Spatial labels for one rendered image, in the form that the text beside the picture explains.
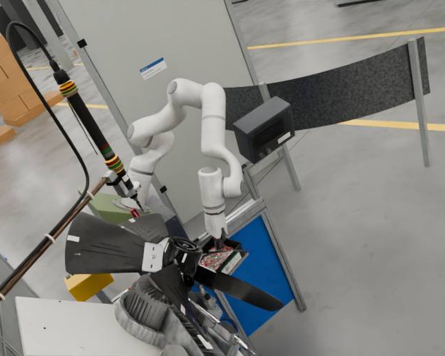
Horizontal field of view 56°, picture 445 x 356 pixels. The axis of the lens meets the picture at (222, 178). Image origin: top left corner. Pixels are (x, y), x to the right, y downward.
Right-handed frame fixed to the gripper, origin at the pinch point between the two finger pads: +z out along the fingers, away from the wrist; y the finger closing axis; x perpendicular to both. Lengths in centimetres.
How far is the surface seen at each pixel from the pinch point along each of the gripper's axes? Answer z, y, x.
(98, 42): -68, -171, 12
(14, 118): 94, -803, -35
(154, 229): -14.6, -2.8, -23.3
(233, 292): -0.9, 28.9, -10.8
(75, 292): 12, -23, -54
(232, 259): 13.5, -4.9, 7.7
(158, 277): -27, 42, -37
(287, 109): -39, -21, 52
